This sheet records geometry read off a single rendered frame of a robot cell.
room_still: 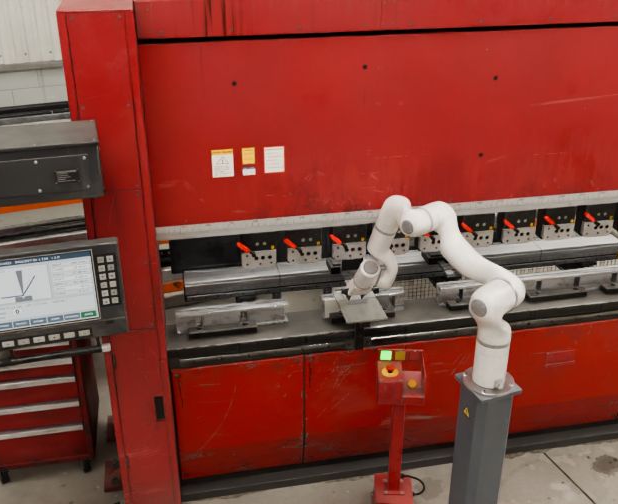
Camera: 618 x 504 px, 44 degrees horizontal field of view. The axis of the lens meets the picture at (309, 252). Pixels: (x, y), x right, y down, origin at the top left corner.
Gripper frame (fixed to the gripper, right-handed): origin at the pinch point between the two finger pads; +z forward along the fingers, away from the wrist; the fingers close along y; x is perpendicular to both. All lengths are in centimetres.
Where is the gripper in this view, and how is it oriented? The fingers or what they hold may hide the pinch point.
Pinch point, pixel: (355, 295)
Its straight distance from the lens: 340.6
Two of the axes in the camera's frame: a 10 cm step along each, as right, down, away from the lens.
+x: 1.7, 9.1, -3.8
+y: -9.8, 1.0, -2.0
